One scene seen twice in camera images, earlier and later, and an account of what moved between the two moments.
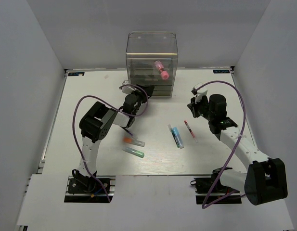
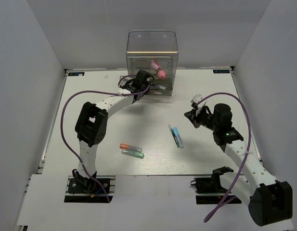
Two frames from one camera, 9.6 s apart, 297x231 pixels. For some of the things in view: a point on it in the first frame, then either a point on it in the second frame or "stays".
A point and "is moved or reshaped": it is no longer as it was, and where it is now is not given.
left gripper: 142,94 -> 132,80
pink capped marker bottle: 164,75 is moved or reshaped
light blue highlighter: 178,137 stays
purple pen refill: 132,135 -> 159,86
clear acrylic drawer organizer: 151,59 stays
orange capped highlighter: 130,140 -> 126,146
